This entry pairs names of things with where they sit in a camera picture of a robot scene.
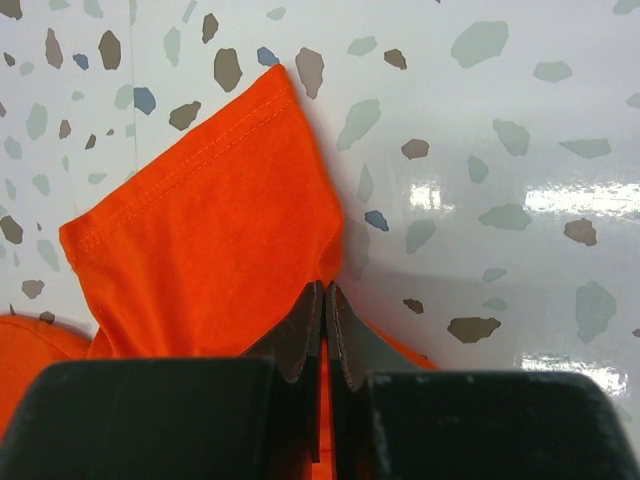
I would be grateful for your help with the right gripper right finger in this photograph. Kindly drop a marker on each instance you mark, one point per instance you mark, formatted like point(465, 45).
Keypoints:
point(355, 351)

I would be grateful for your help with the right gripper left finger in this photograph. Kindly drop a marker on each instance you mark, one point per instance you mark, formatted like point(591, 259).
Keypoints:
point(294, 345)

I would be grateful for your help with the orange t shirt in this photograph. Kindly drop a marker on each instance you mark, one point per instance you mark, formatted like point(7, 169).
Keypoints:
point(184, 267)

